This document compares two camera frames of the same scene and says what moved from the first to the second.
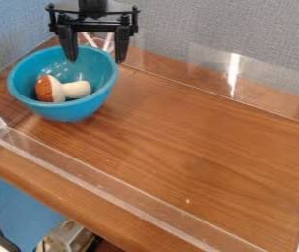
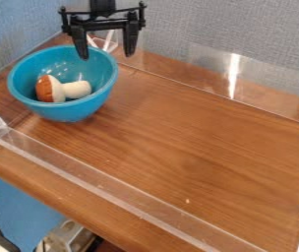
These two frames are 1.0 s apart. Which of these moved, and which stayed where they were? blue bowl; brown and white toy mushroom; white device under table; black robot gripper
Moved: black robot gripper
Stayed: white device under table; brown and white toy mushroom; blue bowl
